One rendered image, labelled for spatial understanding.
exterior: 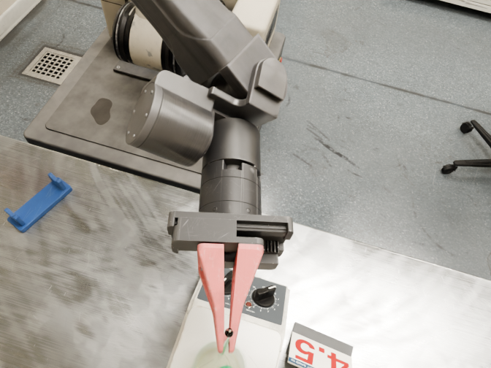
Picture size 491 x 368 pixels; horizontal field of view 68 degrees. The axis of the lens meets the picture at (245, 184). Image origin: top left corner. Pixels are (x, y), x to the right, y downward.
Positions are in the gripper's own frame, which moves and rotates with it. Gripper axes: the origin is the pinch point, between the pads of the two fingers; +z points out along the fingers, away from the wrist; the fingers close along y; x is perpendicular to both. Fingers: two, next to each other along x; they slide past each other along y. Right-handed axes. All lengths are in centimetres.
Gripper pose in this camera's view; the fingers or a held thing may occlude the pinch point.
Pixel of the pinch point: (226, 340)
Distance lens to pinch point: 29.9
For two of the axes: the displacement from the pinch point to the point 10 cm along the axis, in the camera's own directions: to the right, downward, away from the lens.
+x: -1.0, 5.0, 8.6
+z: -0.1, 8.7, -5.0
